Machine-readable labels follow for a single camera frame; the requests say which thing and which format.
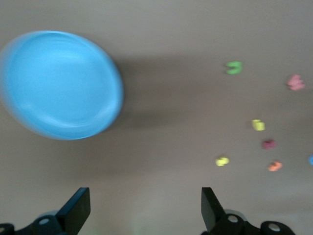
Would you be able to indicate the blue foam letter P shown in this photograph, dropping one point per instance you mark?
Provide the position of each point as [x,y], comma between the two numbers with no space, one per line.
[311,160]

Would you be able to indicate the brown table cover sheet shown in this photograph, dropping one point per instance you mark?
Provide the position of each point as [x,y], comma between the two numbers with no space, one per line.
[171,24]

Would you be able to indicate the pink foam letter W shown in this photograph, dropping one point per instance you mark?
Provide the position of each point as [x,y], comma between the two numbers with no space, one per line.
[296,83]

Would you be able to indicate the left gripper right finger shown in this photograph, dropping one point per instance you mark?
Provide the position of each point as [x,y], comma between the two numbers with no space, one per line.
[212,215]

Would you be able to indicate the blue plate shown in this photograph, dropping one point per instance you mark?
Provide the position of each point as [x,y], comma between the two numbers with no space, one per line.
[61,85]

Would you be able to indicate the dark red foam letter E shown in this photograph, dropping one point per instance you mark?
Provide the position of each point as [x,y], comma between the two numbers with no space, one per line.
[268,144]

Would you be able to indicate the yellow foam number 2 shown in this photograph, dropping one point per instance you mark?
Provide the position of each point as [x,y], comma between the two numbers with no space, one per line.
[222,161]

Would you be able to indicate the yellow foam letter i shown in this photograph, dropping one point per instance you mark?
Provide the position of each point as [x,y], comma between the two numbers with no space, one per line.
[258,125]

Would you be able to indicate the green foam letter u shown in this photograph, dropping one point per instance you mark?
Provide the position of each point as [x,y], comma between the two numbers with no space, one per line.
[238,68]

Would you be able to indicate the orange foam letter c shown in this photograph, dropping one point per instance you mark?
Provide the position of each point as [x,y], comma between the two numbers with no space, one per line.
[274,166]

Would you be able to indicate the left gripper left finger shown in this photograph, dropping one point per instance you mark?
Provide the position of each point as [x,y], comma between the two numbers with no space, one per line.
[73,213]

